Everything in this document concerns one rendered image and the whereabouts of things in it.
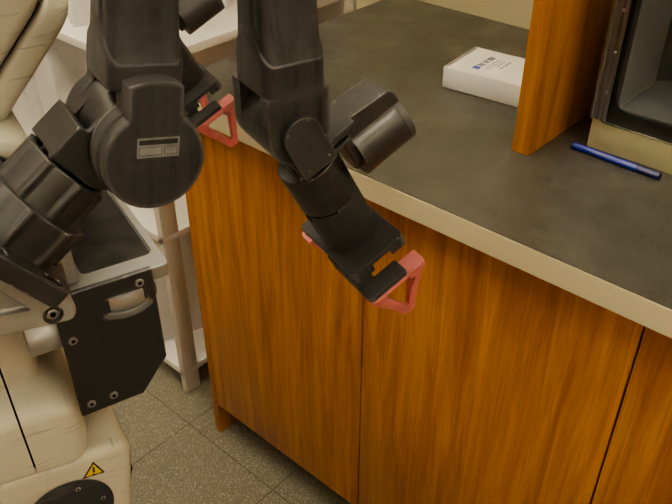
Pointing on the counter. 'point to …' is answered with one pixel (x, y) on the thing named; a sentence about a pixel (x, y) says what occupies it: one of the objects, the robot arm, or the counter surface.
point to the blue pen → (617, 161)
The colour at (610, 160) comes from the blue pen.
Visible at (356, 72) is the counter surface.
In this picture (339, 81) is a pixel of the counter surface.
